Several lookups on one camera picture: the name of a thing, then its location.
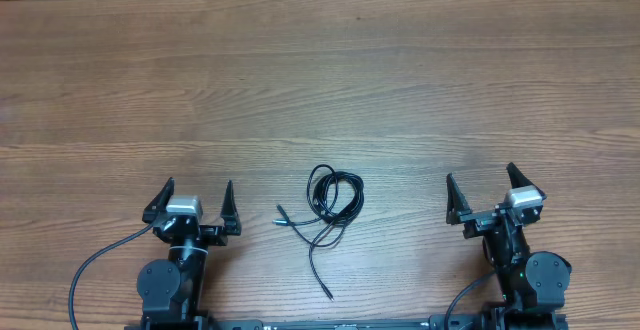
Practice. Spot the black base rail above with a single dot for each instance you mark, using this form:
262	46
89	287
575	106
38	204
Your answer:
434	322

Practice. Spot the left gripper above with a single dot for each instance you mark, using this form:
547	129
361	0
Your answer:
217	234

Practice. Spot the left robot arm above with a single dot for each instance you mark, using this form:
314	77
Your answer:
171	288

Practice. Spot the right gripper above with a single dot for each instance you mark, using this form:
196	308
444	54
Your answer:
478	220

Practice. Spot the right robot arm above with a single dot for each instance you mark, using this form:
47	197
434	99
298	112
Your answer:
532	284

